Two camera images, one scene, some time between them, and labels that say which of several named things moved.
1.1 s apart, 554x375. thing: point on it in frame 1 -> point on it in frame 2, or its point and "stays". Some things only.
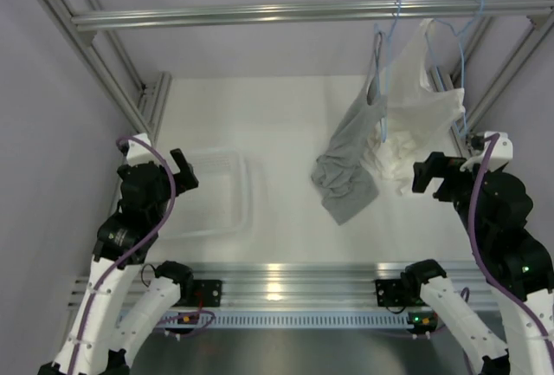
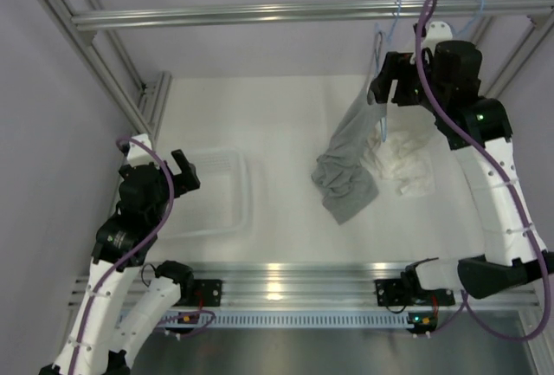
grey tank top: x=346 y=185 stays
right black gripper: x=438 y=165 -> x=395 y=67
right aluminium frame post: x=544 y=22 stays
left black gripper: x=185 y=179 stays
